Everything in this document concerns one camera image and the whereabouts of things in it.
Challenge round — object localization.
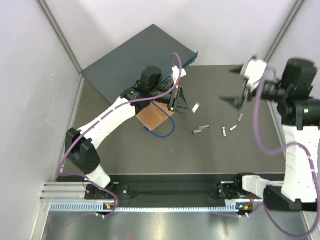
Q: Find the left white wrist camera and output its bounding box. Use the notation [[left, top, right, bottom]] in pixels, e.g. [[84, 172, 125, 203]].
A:
[[171, 66, 187, 85]]

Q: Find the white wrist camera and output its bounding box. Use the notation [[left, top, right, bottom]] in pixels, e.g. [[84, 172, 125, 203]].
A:
[[240, 56, 268, 93], [171, 66, 187, 85]]

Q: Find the silver transceiver module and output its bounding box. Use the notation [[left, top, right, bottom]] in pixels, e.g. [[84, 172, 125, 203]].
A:
[[229, 124, 239, 131], [192, 129, 204, 134], [198, 125, 210, 130], [237, 113, 243, 122], [222, 126, 227, 137]]

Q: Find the dark blue network switch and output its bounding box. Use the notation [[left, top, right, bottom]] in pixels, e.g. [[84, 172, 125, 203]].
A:
[[81, 24, 198, 104]]

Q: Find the wooden board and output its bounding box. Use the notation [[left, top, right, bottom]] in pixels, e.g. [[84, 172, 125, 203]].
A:
[[136, 101, 174, 131]]

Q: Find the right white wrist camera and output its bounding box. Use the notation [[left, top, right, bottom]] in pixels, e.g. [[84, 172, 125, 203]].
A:
[[240, 56, 268, 93]]

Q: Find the grey slotted cable duct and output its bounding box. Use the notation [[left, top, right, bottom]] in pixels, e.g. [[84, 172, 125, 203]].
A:
[[49, 201, 241, 213]]

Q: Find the blue ethernet cable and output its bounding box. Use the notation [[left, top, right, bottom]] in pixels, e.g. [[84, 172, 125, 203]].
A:
[[142, 100, 176, 138]]

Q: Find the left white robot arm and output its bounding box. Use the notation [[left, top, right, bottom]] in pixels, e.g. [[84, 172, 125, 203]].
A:
[[65, 66, 195, 199]]

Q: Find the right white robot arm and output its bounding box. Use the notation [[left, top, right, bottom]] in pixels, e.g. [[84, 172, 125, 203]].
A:
[[223, 57, 320, 212]]

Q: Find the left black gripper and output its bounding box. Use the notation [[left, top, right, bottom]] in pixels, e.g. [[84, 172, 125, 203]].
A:
[[149, 84, 194, 117]]

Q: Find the aluminium frame rail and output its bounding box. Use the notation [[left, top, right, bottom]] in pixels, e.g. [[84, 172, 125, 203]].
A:
[[40, 182, 87, 202]]

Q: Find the silver transceiver plug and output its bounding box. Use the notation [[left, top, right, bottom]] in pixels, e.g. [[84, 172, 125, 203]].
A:
[[192, 102, 200, 113]]

